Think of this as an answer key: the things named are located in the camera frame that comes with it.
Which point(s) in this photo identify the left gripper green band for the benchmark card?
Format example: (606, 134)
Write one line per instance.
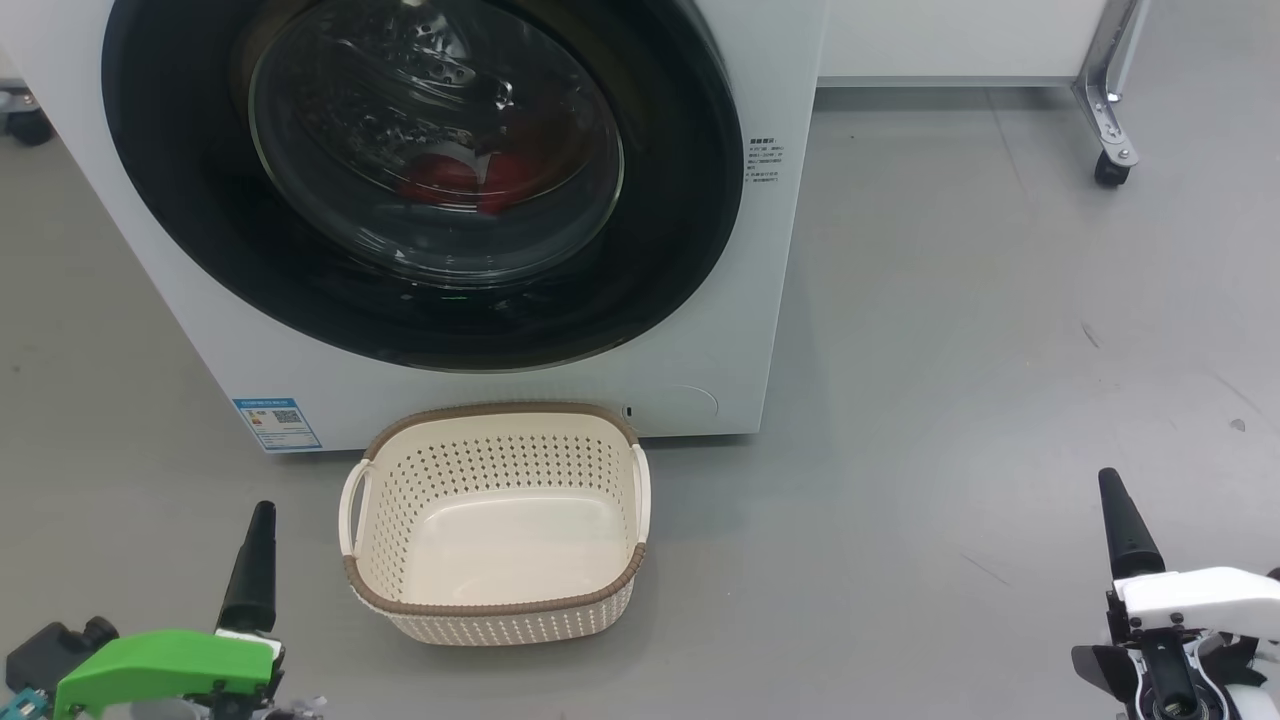
(160, 665)

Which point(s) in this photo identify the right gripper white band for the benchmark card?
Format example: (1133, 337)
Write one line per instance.
(1200, 600)

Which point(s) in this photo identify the red and white garment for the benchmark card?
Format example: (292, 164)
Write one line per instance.
(440, 180)

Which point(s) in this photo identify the transparent washing machine door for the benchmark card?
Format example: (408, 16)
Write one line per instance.
(660, 230)

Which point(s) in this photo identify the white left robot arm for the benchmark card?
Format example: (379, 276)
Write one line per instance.
(150, 712)

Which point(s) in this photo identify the cream laundry basket brown rim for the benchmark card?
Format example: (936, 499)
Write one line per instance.
(500, 540)

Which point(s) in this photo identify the white front-load washing machine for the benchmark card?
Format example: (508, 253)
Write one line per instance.
(140, 200)

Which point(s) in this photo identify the blue energy label sticker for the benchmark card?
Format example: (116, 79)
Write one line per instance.
(278, 425)

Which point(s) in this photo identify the black caster wheel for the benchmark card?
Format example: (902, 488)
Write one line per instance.
(28, 125)

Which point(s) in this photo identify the black text notice sticker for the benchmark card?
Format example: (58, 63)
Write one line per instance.
(765, 160)

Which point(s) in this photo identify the white partition with metal leg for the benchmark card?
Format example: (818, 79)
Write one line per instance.
(950, 40)

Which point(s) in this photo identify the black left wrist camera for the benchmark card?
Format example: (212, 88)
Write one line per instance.
(55, 655)

